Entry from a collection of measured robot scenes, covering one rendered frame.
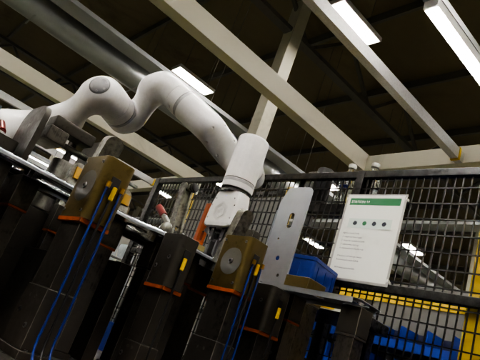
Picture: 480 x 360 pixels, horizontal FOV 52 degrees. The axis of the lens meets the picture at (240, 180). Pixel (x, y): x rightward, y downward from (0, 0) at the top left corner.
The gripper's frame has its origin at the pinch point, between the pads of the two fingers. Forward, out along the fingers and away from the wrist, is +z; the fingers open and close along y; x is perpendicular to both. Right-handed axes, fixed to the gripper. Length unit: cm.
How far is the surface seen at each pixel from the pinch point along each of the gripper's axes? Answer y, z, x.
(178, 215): -19.8, -8.6, 0.0
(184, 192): -19.9, -15.3, -1.1
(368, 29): -405, -617, 515
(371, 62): -118, -226, 187
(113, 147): 10.5, -5.0, -40.3
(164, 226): -4.1, 0.0, -13.6
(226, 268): 15.3, 6.3, -8.3
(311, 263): 0.2, -10.6, 37.5
